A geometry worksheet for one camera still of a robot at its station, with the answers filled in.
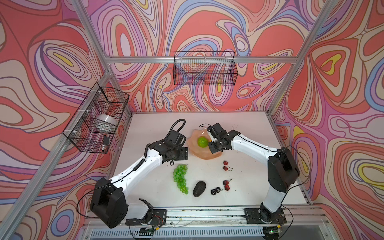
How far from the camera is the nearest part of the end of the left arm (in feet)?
1.88

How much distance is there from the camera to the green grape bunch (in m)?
0.83

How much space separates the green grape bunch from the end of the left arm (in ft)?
0.41
